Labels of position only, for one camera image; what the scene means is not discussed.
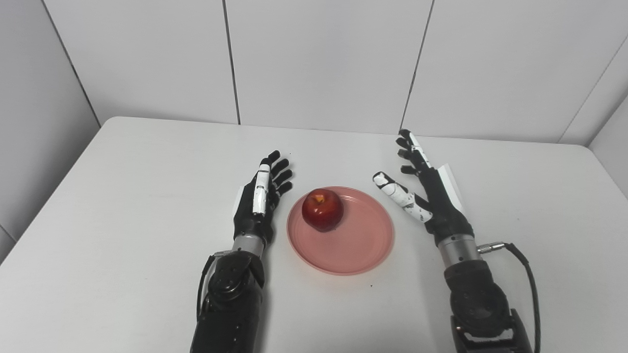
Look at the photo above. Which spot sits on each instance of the pink round plate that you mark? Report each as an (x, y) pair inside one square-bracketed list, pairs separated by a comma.
[(363, 240)]

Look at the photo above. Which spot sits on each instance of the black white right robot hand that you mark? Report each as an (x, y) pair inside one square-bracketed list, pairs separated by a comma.
[(444, 211)]

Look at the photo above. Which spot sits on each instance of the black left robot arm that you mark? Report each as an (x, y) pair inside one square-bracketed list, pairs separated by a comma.
[(230, 304)]

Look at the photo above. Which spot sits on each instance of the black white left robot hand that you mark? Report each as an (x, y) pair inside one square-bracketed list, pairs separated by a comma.
[(248, 223)]

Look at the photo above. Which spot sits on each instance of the red apple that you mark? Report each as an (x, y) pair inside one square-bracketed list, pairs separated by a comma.
[(322, 211)]

